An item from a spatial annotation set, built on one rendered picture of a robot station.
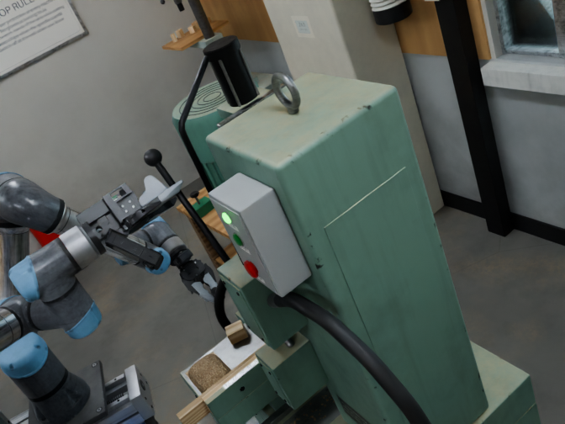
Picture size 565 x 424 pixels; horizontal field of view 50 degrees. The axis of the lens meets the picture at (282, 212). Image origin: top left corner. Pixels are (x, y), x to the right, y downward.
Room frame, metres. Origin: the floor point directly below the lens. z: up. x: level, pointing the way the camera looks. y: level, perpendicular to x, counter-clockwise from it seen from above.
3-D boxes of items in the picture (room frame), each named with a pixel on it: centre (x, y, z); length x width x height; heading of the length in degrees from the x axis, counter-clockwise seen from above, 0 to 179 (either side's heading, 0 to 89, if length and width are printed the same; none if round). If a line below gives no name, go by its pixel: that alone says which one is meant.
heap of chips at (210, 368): (1.09, 0.31, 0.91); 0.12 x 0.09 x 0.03; 22
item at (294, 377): (0.87, 0.11, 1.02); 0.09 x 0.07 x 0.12; 112
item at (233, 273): (0.85, 0.09, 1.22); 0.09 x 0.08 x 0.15; 22
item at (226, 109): (0.97, -0.02, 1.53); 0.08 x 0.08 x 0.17; 22
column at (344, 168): (0.83, -0.08, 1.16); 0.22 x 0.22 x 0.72; 22
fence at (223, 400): (1.06, 0.04, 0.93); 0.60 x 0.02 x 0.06; 112
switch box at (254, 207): (0.75, 0.04, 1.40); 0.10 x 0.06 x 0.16; 22
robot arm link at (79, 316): (1.02, 0.46, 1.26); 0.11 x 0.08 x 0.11; 64
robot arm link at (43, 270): (1.02, 0.45, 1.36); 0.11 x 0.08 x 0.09; 112
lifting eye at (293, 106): (0.83, -0.08, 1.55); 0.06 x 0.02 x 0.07; 22
